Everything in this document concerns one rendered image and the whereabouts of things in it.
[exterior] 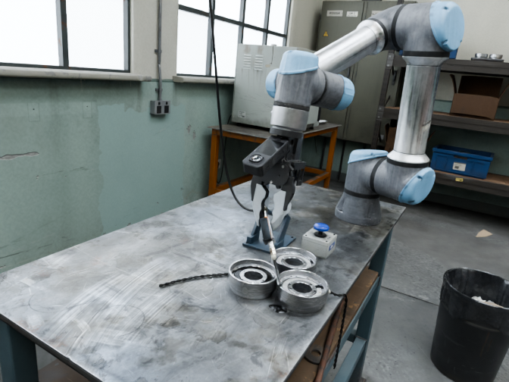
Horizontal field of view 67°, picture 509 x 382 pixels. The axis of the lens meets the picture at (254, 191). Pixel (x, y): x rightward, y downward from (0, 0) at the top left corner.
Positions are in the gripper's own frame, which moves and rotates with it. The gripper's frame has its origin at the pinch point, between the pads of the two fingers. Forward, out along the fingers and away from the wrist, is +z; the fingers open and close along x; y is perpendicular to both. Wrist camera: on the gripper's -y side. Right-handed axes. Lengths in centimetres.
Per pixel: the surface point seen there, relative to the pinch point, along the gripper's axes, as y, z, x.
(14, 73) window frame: 27, -22, 148
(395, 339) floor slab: 128, 77, -22
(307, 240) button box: 19.5, 6.9, -3.2
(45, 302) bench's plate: -31.5, 17.7, 25.6
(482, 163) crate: 352, -14, -41
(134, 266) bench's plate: -12.3, 15.1, 23.8
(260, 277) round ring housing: -1.4, 11.3, -1.8
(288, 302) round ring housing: -6.1, 11.8, -11.0
